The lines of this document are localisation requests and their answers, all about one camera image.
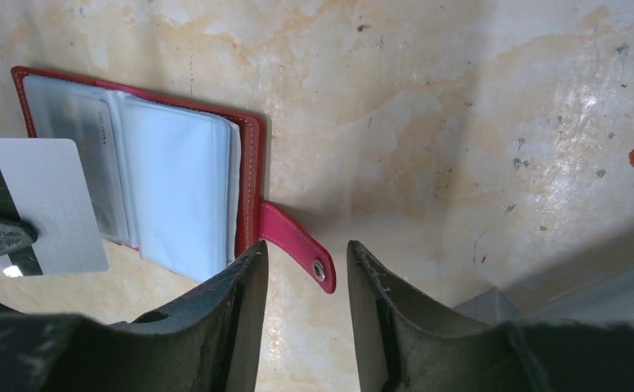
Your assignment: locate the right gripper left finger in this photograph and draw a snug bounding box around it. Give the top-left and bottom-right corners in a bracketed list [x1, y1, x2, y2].
[0, 241, 268, 391]

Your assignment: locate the grey card black stripe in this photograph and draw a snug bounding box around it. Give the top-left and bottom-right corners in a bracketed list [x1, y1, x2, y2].
[0, 138, 109, 278]

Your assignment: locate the white credit card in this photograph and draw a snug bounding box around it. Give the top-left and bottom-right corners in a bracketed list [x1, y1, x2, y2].
[44, 91, 128, 242]

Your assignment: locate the red leather card holder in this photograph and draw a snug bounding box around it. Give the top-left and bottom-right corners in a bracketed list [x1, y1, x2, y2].
[11, 66, 337, 294]

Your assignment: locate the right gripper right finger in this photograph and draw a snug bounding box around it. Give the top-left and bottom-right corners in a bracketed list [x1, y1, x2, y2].
[346, 240, 634, 391]

